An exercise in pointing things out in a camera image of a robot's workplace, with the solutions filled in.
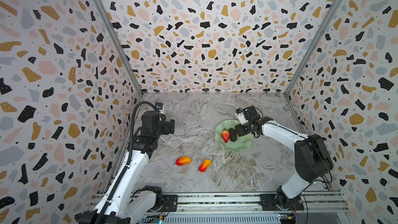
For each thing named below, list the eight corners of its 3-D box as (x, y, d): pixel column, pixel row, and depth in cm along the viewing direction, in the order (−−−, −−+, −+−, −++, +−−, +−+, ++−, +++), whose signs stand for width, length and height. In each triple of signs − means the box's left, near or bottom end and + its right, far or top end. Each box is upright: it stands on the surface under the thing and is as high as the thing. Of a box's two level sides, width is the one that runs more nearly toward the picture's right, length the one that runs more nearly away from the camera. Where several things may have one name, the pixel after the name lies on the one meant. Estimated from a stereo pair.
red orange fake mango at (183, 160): (174, 167, 87) (173, 165, 85) (173, 161, 89) (172, 159, 87) (191, 163, 89) (190, 161, 86) (190, 157, 91) (189, 155, 89)
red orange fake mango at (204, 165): (198, 169, 87) (197, 167, 84) (207, 159, 90) (207, 157, 88) (202, 173, 85) (202, 171, 83) (211, 163, 89) (211, 161, 86)
